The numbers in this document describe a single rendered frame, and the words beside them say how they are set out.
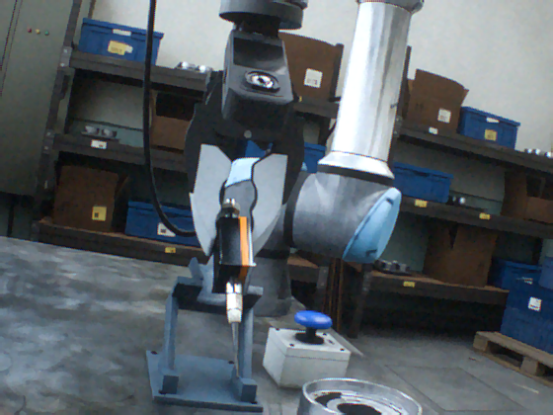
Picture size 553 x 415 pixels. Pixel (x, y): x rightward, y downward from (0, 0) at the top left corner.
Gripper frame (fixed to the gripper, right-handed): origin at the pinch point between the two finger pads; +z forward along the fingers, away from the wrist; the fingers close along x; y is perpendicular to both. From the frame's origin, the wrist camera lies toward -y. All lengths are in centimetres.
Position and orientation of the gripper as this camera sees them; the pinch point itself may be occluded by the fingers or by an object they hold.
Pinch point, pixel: (231, 244)
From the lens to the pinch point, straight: 52.6
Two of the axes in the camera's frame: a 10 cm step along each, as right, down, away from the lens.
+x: -9.7, -1.2, -1.9
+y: -1.7, -1.4, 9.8
